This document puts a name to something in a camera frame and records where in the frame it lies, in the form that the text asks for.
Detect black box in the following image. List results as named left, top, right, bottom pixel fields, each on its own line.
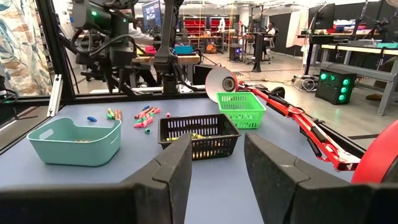
left=192, top=63, right=218, bottom=86

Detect red dumbbell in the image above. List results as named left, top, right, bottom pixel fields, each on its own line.
left=204, top=67, right=398, bottom=185

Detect floor cable bundle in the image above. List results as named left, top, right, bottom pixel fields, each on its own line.
left=292, top=73, right=317, bottom=91

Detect green plastic basket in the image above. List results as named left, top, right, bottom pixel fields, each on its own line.
left=216, top=91, right=267, bottom=130

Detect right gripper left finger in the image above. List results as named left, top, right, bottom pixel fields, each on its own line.
left=0, top=133, right=193, bottom=224

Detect lit computer monitor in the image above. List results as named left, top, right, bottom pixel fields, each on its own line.
left=141, top=0, right=163, bottom=31

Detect teal plastic bin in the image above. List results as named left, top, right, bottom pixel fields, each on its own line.
left=26, top=116, right=123, bottom=167

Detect red storage shelf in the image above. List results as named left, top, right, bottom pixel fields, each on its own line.
left=183, top=17, right=233, bottom=35

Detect white hanging cloth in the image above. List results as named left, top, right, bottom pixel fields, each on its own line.
left=285, top=8, right=309, bottom=49

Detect teal box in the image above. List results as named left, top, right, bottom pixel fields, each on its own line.
left=173, top=45, right=195, bottom=56

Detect wooden table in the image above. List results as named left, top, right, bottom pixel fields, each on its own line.
left=132, top=53, right=201, bottom=83

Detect dark computer monitor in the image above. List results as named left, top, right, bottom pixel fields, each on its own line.
left=307, top=2, right=336, bottom=30

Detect silver frame bracket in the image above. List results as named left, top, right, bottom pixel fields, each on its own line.
left=46, top=73, right=64, bottom=118

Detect wooden top workbench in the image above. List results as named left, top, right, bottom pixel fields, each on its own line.
left=320, top=43, right=398, bottom=116

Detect black computer green fans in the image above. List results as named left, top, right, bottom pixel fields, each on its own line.
left=314, top=68, right=358, bottom=106

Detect person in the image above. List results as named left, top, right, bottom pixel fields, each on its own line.
left=128, top=18, right=155, bottom=48
left=263, top=21, right=278, bottom=58

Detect black plastic basket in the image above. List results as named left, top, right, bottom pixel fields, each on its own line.
left=157, top=113, right=242, bottom=161

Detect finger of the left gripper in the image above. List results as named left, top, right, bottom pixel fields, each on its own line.
left=119, top=67, right=131, bottom=93
left=104, top=60, right=114, bottom=93

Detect patterned curtain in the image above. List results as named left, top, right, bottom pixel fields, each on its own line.
left=0, top=0, right=53, bottom=96

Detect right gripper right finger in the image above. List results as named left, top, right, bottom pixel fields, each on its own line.
left=244, top=133, right=398, bottom=224

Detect black pedestal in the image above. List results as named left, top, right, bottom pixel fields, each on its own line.
left=251, top=30, right=266, bottom=73

